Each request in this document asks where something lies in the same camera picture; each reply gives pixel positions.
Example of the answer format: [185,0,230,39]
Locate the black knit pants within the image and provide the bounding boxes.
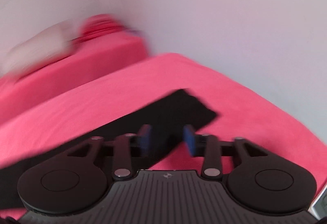
[1,90,219,210]

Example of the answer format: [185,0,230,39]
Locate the pink near bed cover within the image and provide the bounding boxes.
[0,52,327,221]

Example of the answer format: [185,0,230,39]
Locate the pink bed cover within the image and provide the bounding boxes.
[1,31,148,123]
[0,52,327,221]

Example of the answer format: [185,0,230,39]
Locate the pink far bed cover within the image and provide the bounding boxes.
[1,31,148,123]

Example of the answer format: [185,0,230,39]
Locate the beige embossed pillow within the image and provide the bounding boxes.
[1,20,74,79]

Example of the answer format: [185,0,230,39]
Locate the folded red blanket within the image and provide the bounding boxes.
[73,14,125,44]

